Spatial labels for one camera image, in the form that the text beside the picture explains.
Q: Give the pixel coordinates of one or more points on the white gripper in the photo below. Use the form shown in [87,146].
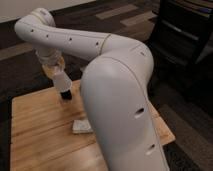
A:
[50,57]

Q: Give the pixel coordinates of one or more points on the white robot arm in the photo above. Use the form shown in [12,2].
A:
[113,87]

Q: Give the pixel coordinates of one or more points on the black box object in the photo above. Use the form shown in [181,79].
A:
[67,95]

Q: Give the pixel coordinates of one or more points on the black office chair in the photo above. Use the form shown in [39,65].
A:
[180,34]

